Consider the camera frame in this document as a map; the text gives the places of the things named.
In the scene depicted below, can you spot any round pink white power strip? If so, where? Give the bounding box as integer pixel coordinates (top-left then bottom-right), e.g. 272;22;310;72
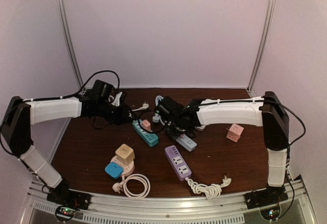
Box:
111;156;135;177

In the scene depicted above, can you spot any light blue power strip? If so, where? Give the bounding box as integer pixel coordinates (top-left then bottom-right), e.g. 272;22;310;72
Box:
176;134;197;152

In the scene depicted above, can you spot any small pink plug adapter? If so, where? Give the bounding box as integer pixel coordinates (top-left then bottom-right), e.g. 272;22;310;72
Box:
142;119;151;131

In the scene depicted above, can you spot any purple power strip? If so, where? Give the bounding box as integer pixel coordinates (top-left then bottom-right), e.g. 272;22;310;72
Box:
165;145;192;181

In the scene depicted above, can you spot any white plug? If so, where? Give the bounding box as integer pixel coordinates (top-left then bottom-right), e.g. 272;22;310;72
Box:
195;125;206;131

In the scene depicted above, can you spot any left aluminium frame post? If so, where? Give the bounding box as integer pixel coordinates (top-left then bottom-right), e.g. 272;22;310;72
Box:
57;0;83;88

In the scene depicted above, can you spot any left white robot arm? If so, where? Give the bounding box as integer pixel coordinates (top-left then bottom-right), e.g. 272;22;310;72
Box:
1;95;133;206

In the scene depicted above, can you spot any beige cube adapter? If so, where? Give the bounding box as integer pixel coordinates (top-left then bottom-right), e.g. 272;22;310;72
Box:
115;144;135;165

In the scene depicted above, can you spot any pink cube socket adapter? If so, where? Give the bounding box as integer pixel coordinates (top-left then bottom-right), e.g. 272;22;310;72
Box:
226;123;244;143

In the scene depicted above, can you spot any aluminium front rail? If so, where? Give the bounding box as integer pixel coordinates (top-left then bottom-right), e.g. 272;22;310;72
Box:
18;180;317;223

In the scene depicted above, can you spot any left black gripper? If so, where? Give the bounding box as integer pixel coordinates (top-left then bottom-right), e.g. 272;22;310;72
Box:
97;101;138;126

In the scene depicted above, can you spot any right aluminium frame post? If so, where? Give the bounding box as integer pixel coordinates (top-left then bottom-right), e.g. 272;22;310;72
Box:
247;0;276;96

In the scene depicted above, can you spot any light blue cable with plug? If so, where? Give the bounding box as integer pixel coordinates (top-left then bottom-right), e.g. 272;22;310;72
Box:
131;95;167;125

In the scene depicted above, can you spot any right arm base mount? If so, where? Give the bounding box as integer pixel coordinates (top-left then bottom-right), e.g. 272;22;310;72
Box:
244;189;288;222

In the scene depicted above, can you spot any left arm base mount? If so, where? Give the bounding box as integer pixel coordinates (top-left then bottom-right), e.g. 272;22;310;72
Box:
46;190;91;222

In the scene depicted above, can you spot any teal power strip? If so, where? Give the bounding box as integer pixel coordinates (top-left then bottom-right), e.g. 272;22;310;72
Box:
132;120;159;147

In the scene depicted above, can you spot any white cable with plug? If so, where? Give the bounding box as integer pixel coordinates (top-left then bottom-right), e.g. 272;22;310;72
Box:
186;174;233;200
111;173;151;199

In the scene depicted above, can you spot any white coiled cable with plug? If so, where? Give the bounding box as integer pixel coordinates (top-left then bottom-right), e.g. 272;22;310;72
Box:
111;173;151;199

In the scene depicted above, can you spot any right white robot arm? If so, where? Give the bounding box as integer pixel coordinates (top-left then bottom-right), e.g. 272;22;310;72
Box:
156;91;290;205

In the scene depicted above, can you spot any aluminium frame post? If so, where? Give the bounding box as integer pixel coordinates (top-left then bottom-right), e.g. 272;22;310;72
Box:
247;0;276;96
57;0;83;88

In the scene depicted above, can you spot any blue square adapter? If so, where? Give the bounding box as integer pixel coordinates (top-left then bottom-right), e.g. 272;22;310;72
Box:
105;162;124;179

